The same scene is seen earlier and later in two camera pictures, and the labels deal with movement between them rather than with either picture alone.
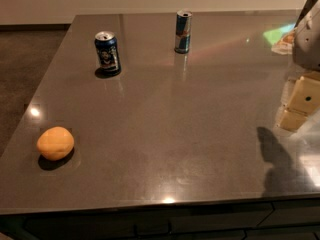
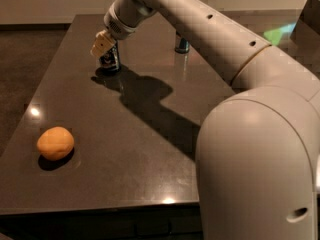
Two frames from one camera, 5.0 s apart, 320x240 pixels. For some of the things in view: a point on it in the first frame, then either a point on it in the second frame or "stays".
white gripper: x=308 y=45 to x=119 y=29
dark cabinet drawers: x=275 y=220 stays
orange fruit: x=55 y=143 stays
